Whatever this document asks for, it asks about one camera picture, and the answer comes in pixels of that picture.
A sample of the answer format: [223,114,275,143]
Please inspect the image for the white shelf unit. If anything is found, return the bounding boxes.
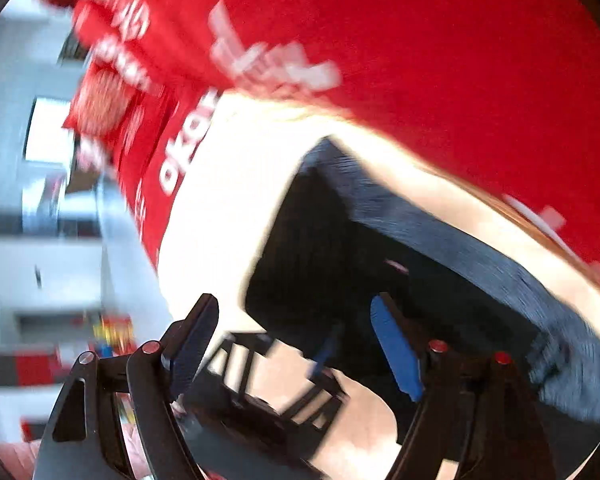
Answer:
[0,0,156,441]

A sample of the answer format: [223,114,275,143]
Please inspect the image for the cream sofa cushion cover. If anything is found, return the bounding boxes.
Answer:
[157,90,600,480]

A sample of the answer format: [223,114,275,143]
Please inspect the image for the dark navy patterned pants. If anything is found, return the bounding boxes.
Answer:
[245,140,600,477]

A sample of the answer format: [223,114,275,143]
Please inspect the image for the red blanket with white text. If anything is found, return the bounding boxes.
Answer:
[44,0,600,269]

